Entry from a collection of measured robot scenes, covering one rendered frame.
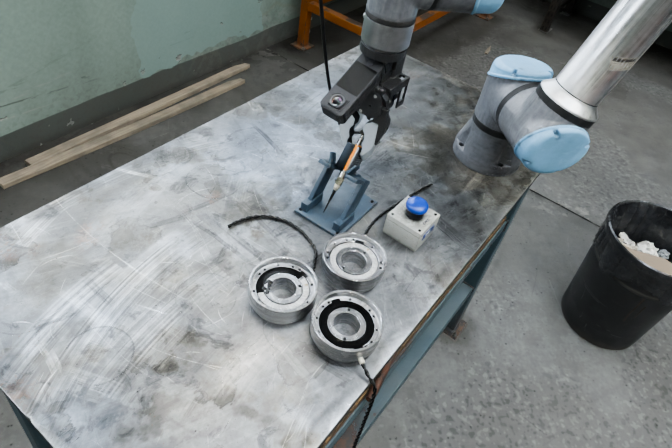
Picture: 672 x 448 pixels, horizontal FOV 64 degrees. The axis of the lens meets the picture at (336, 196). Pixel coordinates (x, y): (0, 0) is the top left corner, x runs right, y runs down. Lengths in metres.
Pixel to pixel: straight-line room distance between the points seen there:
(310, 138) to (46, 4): 1.36
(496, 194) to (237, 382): 0.65
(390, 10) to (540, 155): 0.39
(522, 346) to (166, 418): 1.43
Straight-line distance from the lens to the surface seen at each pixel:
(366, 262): 0.89
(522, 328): 2.03
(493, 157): 1.18
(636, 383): 2.12
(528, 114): 1.03
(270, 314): 0.80
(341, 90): 0.83
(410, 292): 0.91
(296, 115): 1.23
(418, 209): 0.94
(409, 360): 1.51
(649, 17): 0.98
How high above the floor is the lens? 1.49
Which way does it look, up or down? 42 degrees down
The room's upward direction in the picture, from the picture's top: 11 degrees clockwise
